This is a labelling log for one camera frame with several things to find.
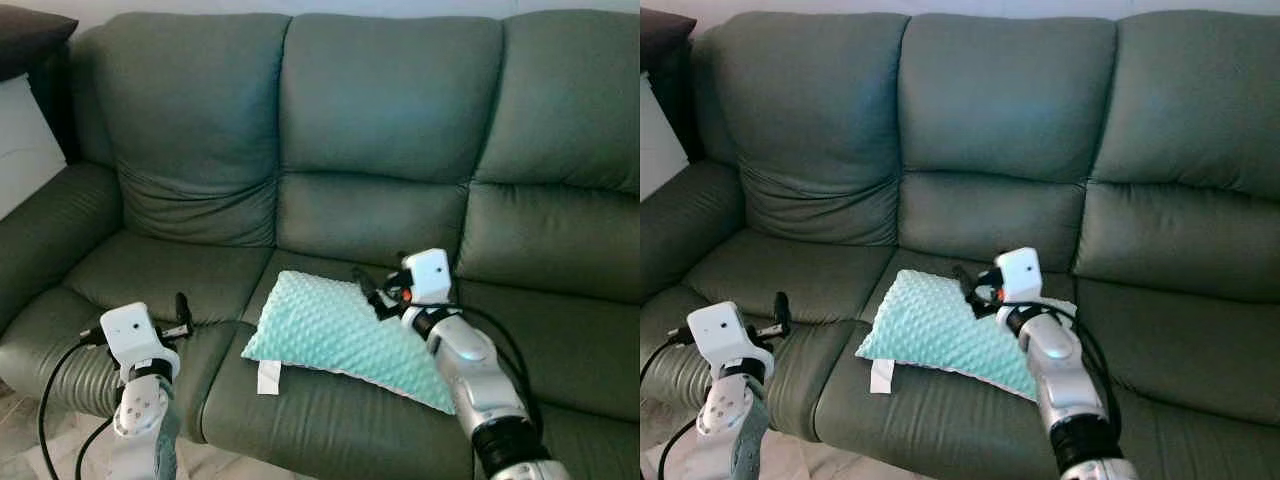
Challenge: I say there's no mint green dotted pillow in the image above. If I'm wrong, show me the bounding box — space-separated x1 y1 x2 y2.
241 270 456 415
855 268 1077 403

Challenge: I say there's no green leather sofa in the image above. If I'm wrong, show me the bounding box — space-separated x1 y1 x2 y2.
0 10 641 480
640 10 1280 480

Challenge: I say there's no dark brown cabinet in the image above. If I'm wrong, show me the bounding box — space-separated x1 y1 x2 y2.
0 5 81 166
640 8 703 163

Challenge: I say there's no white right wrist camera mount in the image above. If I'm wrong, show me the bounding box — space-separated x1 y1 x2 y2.
401 248 453 306
995 247 1044 304

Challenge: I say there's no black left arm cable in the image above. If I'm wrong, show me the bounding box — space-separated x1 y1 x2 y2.
37 325 106 480
640 325 693 389
74 413 115 480
657 415 701 480

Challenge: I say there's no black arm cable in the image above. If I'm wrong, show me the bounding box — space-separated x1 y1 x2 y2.
37 325 106 480
640 325 693 389
440 300 547 433
657 415 701 480
1040 300 1124 441
74 413 115 480

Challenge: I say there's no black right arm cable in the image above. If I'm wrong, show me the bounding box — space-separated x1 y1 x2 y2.
1040 300 1124 441
440 300 547 433

